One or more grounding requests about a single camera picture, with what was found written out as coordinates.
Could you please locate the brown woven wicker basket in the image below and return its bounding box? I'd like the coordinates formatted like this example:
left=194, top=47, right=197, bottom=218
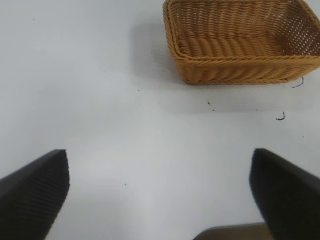
left=162, top=0, right=320, bottom=86

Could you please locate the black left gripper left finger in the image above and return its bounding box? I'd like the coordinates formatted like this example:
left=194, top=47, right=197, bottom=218
left=0, top=149, right=71, bottom=240

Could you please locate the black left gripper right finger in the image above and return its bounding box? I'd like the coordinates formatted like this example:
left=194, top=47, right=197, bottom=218
left=248, top=147, right=320, bottom=240

